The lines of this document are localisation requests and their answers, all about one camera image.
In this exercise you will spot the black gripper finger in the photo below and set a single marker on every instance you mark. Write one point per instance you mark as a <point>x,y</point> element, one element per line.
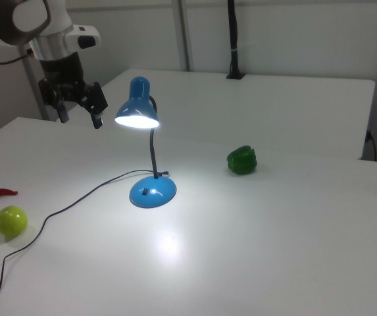
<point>63,112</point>
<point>98,120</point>

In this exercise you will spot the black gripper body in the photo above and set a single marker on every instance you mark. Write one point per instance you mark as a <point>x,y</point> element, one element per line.
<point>73,90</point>

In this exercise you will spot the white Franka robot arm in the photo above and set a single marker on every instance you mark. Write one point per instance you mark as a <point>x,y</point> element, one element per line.
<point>56,19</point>

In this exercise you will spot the blue desk lamp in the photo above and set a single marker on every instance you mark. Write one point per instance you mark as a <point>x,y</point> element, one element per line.
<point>152,194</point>

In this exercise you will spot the green apple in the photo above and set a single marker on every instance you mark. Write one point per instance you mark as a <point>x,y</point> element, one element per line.
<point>10,221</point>

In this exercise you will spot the green bell pepper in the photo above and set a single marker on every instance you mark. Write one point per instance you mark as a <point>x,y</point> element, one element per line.
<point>242,160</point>

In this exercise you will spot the grey aluminium frame post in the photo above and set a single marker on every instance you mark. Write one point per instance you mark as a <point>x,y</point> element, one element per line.
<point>35,85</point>

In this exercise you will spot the black camera pole with clamp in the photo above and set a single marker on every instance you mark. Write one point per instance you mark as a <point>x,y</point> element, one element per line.
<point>233,39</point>

